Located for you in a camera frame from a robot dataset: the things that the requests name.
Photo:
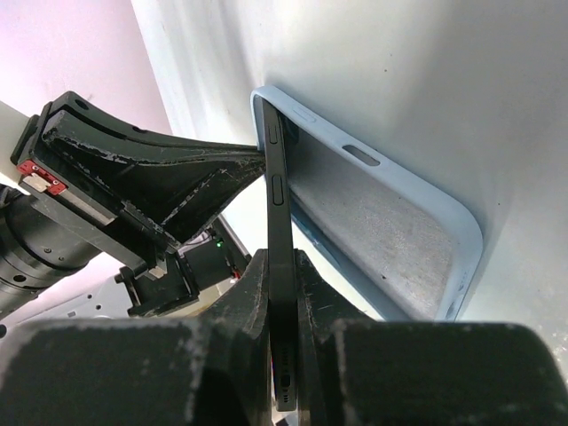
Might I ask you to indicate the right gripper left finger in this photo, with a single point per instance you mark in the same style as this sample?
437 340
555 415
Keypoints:
211 369

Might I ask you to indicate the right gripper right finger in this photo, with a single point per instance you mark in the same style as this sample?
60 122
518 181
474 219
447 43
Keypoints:
354 370

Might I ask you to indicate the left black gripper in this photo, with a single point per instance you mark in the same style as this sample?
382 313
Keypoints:
168 189

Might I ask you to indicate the black smartphone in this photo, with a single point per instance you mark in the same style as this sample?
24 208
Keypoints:
282 306

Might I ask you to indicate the light blue phone case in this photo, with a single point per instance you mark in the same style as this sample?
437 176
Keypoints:
407 247

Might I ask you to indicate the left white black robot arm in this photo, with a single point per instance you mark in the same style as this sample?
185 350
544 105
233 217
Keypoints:
78 182

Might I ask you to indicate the left controller board with LEDs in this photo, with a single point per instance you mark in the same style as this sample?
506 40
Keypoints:
226 254

